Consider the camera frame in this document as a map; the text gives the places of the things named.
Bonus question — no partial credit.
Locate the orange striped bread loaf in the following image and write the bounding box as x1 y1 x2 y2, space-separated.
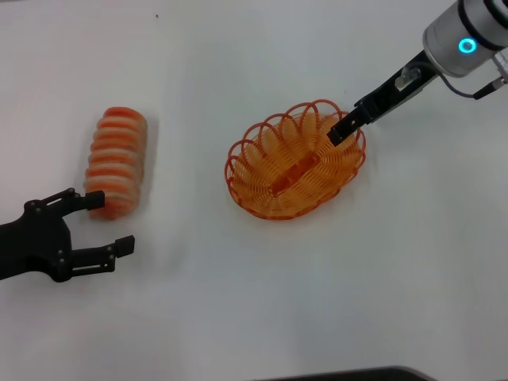
82 106 149 221

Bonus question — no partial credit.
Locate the dark rounded object edge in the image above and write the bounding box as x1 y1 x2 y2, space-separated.
253 365 433 381

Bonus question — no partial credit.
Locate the grey right arm cable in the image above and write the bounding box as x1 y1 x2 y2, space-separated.
439 71 508 101

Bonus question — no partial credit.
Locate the silver gripper plug connector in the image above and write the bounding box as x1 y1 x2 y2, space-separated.
398 66 422 89

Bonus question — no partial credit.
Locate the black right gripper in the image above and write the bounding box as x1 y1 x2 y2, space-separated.
326 50 440 147

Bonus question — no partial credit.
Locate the orange wire oval basket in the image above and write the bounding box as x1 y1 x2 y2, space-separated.
224 98 367 222

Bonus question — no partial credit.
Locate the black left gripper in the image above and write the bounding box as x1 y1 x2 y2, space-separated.
0 187 137 284

